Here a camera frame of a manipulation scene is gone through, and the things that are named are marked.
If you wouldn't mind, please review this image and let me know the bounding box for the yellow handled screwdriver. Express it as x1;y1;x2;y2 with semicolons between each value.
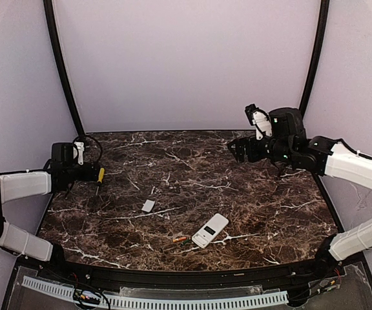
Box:
95;167;105;196

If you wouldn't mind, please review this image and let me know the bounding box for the grey battery cover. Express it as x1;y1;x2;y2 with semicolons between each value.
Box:
141;200;155;212

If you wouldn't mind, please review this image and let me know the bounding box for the white remote control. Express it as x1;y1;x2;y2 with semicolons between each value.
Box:
192;213;229;249

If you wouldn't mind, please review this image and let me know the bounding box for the orange AA battery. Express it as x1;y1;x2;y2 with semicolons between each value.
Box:
172;236;188;243

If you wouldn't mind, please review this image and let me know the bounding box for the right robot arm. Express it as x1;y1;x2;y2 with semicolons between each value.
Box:
227;104;372;263

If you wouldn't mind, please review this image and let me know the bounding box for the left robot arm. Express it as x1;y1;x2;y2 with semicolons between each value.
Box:
0;141;105;265

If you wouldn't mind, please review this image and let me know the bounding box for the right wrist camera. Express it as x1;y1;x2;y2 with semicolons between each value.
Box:
245;103;272;140

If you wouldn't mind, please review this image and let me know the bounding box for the black front table rail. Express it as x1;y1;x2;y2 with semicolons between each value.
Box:
30;260;344;291

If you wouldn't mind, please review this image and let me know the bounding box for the black frame post right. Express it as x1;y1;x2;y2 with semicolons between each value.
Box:
299;0;330;117

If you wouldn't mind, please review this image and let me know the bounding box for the black frame post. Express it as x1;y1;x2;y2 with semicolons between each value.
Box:
43;0;85;136
299;0;330;117

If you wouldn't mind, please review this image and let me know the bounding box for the white slotted cable duct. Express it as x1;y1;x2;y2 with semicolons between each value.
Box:
21;276;289;309

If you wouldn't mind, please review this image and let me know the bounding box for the black frame post left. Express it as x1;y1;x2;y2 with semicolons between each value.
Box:
43;0;85;136

